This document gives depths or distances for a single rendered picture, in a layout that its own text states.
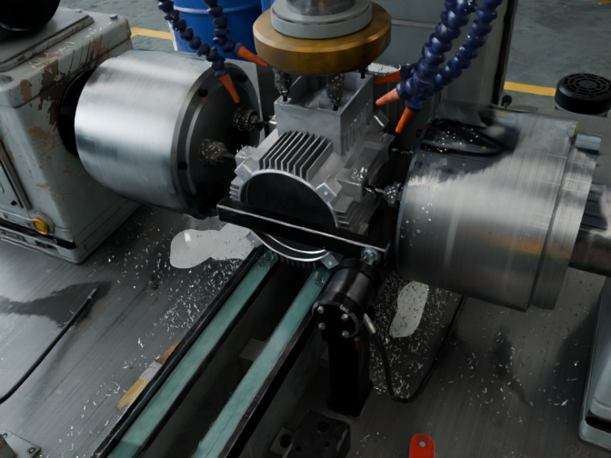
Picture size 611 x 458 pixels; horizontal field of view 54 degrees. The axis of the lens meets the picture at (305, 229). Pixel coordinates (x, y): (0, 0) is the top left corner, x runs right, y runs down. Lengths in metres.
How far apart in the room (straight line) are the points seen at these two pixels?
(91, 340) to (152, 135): 0.36
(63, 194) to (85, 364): 0.30
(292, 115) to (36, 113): 0.42
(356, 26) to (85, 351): 0.64
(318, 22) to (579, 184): 0.35
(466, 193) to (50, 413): 0.66
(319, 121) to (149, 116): 0.24
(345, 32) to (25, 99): 0.51
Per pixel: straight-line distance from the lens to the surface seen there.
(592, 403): 0.85
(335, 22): 0.76
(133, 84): 0.93
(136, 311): 1.06
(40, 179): 1.09
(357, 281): 0.70
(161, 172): 0.88
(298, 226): 0.79
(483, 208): 0.70
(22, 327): 1.12
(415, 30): 0.98
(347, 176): 0.80
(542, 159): 0.71
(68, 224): 1.13
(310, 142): 0.82
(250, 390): 0.76
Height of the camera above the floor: 1.54
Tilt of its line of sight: 41 degrees down
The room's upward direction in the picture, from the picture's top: 5 degrees counter-clockwise
